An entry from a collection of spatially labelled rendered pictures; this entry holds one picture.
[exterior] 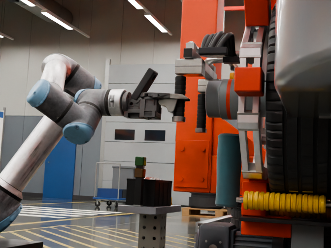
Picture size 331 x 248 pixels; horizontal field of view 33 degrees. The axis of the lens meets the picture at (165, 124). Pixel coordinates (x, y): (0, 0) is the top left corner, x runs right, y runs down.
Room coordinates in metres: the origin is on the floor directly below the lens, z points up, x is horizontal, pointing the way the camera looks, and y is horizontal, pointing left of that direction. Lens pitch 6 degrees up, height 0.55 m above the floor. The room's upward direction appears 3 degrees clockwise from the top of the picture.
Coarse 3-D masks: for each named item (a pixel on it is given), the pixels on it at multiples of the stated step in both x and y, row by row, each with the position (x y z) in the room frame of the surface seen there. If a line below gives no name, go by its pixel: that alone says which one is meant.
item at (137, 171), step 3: (135, 168) 2.40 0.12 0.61; (138, 168) 2.39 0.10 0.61; (141, 168) 2.39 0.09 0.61; (135, 171) 2.39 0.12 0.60; (138, 171) 2.39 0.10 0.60; (141, 171) 2.39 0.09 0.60; (144, 171) 2.40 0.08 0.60; (135, 174) 2.39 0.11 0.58; (138, 174) 2.39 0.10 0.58; (141, 174) 2.39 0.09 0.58; (144, 174) 2.41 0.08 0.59; (135, 177) 2.40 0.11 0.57; (138, 177) 2.39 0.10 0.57; (141, 177) 2.39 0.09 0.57; (144, 177) 2.41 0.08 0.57
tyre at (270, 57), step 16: (272, 16) 1.65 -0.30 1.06; (272, 32) 1.59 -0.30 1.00; (272, 48) 1.57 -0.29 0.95; (272, 64) 1.56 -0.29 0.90; (272, 80) 1.56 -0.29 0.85; (272, 96) 1.56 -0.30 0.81; (272, 112) 1.57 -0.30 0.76; (272, 128) 1.58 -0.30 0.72; (288, 128) 1.57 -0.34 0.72; (304, 128) 1.56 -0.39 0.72; (320, 128) 1.54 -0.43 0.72; (272, 144) 1.60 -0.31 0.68; (288, 144) 1.59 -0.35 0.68; (304, 144) 1.58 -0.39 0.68; (320, 144) 1.57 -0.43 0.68; (272, 160) 1.64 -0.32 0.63; (288, 160) 1.62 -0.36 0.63; (304, 160) 1.61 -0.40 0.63; (320, 160) 1.59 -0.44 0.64; (272, 176) 1.68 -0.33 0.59; (288, 176) 1.67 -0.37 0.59; (304, 176) 1.66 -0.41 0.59; (320, 176) 1.64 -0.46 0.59; (288, 192) 1.77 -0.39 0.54; (304, 192) 1.73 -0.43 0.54; (320, 192) 1.71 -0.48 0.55
